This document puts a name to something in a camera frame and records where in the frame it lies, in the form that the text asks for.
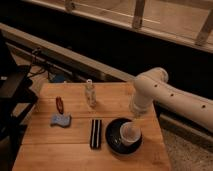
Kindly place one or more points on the red brown small tool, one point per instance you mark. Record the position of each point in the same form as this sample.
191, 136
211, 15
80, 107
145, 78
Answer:
59, 105

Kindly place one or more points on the pale translucent gripper body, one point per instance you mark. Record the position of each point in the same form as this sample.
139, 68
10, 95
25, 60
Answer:
135, 126

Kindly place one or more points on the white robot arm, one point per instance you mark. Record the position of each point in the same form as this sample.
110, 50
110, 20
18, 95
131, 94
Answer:
152, 85

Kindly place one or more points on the blue object under table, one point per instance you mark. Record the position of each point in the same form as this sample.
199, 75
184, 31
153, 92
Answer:
58, 79

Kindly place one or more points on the white ceramic cup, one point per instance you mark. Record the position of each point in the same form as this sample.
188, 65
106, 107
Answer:
127, 137

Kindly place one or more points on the clear plastic bottle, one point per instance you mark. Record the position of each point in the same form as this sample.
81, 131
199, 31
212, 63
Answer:
90, 93

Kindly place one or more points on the black round saucer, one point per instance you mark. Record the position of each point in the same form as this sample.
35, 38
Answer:
113, 138

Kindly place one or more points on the blue sponge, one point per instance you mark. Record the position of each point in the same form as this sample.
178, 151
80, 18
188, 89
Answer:
60, 120

